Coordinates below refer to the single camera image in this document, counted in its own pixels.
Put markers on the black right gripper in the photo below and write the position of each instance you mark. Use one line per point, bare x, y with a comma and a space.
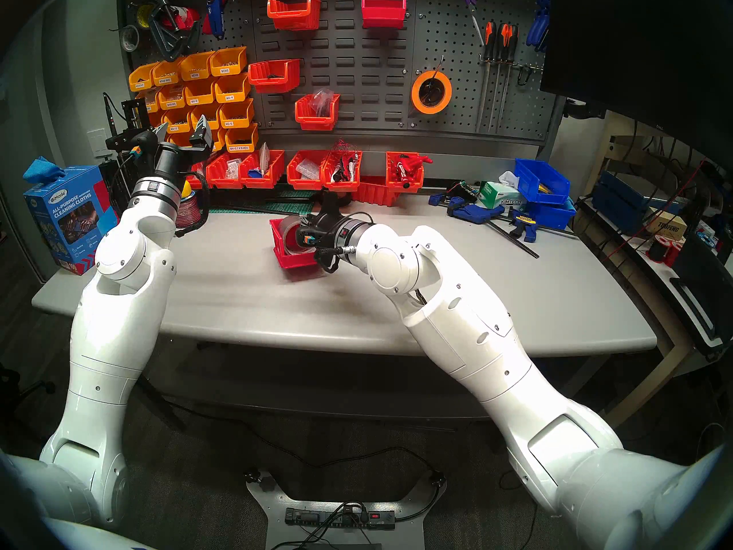
329, 234

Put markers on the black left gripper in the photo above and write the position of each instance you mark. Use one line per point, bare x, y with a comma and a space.
167, 164

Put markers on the red storage bin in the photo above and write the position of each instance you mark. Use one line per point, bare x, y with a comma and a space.
286, 261

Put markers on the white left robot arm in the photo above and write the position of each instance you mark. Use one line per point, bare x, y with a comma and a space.
114, 325

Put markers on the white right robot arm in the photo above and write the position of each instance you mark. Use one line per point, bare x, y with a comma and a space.
487, 337

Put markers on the blue cleaning cloths box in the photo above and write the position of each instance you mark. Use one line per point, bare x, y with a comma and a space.
63, 222

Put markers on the Kimtech tissue box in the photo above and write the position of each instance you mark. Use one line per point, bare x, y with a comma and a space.
504, 198

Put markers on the Tuofeng cardboard box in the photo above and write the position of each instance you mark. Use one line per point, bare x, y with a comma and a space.
667, 225

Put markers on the yellow bin labelled M2.5-6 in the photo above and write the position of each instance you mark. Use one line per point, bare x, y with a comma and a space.
180, 136

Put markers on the yellow bin labelled M3-12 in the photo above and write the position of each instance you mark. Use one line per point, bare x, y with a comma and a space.
177, 119

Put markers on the green cutting mat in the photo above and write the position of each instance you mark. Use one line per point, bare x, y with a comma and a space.
298, 193

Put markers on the yellow bin labelled M4X4X6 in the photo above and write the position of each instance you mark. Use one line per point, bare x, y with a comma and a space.
172, 100

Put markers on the yellow bin labelled M2.5-5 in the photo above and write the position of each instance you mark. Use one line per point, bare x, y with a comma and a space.
220, 142

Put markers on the yellow bin labelled M3-8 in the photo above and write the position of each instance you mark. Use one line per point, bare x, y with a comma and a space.
216, 119

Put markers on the black tape roll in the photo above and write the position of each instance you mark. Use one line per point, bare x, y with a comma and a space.
343, 196

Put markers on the yellow screw bin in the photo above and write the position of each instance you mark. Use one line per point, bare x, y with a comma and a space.
153, 103

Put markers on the yellow bin labelled M4-6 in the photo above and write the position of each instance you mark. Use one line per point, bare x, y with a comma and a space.
199, 96

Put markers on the yellow bin labelled M3-6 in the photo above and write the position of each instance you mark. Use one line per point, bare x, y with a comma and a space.
236, 118

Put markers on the yellow bin labelled M4-0.7 HEX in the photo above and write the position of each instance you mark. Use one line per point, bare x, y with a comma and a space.
240, 143

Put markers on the yellow bin labelled M3X8 BAO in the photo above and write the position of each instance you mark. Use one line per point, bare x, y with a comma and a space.
167, 78

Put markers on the black metal stand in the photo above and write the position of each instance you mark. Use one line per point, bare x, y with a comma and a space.
117, 141

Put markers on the yellow bin labelled M3X14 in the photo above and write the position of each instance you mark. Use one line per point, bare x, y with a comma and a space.
142, 82

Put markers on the yellow bin labelled M3-4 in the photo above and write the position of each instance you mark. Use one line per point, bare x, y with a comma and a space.
232, 92

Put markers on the black soldering iron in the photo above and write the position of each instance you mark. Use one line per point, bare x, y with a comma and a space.
113, 125

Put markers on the yellow bin labelled M3X6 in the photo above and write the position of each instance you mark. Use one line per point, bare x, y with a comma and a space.
227, 66

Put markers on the tall clear plastic bag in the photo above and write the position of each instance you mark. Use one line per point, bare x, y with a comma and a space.
264, 156

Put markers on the dark grey C-clamp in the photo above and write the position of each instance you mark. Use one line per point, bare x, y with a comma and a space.
163, 46

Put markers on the clear tape roll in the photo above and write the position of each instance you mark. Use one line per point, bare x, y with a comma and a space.
123, 39

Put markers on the red plastic tool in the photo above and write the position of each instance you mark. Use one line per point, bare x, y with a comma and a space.
189, 19

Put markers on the small blue clamp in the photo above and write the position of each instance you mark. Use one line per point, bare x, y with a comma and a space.
438, 199

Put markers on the yellow tape roll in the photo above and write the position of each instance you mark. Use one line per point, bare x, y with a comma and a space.
141, 17

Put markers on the blue cloth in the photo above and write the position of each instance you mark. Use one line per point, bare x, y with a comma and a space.
43, 169

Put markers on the orange tape roll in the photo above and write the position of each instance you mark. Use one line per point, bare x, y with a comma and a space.
415, 96

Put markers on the deep red plastic bin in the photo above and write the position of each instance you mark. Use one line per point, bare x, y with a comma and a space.
383, 17

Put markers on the blue plastic bin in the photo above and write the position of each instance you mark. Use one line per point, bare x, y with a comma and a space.
552, 215
529, 179

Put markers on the orange black screwdriver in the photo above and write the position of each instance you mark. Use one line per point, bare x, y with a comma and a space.
504, 39
489, 39
513, 43

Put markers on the purple scissors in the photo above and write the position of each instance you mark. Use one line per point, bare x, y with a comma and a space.
471, 3

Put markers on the black power strip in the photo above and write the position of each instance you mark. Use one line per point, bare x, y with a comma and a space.
320, 517

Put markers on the black chair base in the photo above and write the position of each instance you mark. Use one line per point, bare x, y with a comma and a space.
8, 382

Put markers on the dark blue case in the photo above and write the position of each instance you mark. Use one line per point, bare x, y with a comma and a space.
618, 202

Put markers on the black flat panel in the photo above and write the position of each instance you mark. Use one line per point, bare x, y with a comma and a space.
701, 291

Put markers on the white wall switch plate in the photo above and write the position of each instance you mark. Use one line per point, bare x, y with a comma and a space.
97, 142

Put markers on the grey pegboard wall panel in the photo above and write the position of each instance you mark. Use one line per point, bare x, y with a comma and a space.
372, 96

